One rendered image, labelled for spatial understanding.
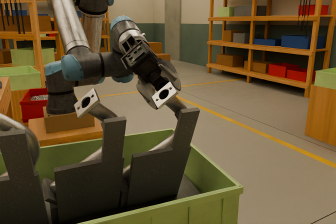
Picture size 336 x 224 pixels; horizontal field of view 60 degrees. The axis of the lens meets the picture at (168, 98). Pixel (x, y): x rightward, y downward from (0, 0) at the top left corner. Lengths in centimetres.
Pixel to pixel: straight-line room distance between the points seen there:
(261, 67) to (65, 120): 550
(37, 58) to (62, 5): 328
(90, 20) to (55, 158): 56
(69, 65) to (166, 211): 47
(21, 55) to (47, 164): 363
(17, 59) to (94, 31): 340
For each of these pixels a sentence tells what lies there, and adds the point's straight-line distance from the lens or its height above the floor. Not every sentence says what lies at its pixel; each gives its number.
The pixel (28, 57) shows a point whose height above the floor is 85.
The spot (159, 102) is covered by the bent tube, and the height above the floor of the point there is 116.
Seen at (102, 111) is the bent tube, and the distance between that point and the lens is 61.
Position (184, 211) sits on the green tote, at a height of 93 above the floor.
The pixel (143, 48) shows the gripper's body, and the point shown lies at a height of 127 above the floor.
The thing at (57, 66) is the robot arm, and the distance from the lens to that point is 137.
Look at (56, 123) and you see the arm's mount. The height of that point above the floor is 89.
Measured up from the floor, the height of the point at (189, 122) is 111.
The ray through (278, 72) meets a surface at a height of 35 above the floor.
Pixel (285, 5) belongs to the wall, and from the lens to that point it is 682.
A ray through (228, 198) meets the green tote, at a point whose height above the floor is 94.
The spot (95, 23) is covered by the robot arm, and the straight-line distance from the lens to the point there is 124.
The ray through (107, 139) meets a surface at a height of 109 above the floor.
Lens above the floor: 133
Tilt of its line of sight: 15 degrees down
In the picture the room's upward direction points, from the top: straight up
